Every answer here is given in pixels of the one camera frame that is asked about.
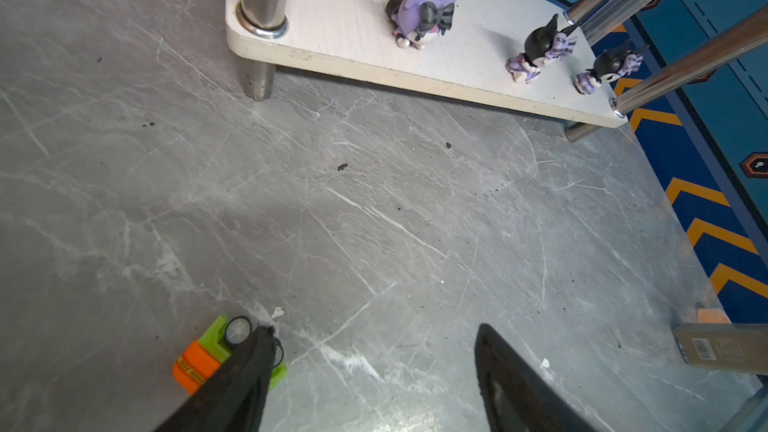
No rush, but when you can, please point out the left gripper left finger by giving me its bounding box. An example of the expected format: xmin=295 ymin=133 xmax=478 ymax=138
xmin=155 ymin=326 xmax=279 ymax=432

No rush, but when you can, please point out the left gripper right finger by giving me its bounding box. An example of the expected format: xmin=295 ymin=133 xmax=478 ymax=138
xmin=474 ymin=323 xmax=594 ymax=431

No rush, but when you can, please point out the green orange toy car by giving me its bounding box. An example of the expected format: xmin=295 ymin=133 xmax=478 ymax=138
xmin=173 ymin=315 xmax=254 ymax=395

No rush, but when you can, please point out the black purple figure toy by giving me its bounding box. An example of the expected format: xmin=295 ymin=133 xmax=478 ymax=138
xmin=573 ymin=39 xmax=648 ymax=95

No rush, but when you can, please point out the light purple figure toy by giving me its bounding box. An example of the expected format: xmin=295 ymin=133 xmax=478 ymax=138
xmin=385 ymin=0 xmax=457 ymax=50

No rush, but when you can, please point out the white two-tier shelf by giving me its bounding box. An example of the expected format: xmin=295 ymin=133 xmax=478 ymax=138
xmin=225 ymin=0 xmax=767 ymax=141

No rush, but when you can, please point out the orange tape roll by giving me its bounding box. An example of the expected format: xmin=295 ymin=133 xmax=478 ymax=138
xmin=696 ymin=307 xmax=731 ymax=324

